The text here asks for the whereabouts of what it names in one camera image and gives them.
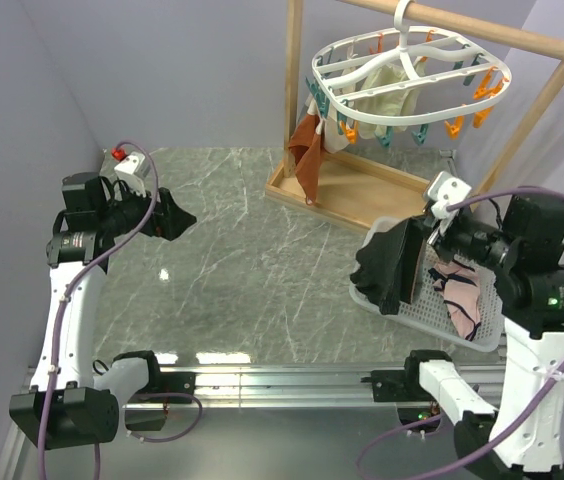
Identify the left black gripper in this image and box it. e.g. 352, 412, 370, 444
98, 177, 196, 240

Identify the black striped underwear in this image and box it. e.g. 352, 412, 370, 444
350, 220, 405, 315

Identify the orange clothes peg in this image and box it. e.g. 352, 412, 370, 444
339, 120, 358, 145

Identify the white clip hanger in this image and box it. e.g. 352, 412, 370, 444
311, 1, 512, 136

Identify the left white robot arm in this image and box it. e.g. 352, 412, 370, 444
9, 172, 197, 450

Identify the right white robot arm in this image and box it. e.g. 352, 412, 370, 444
351, 187, 564, 479

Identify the pink navy underwear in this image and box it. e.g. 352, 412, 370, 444
428, 260, 481, 341

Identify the beige underwear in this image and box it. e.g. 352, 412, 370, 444
305, 77, 353, 153

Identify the pale green underwear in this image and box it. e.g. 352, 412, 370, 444
354, 64, 421, 140

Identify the rust brown underwear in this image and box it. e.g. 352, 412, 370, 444
288, 114, 324, 204

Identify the white plastic basket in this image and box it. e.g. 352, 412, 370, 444
349, 215, 511, 354

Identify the teal clothes peg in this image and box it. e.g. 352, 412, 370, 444
375, 126, 393, 148

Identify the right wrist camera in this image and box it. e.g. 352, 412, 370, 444
423, 171, 472, 220

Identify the wooden drying rack frame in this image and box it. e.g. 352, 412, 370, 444
265, 3, 564, 231

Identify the aluminium mounting rail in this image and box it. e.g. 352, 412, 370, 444
16, 362, 546, 411

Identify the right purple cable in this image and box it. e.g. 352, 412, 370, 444
356, 185, 564, 480

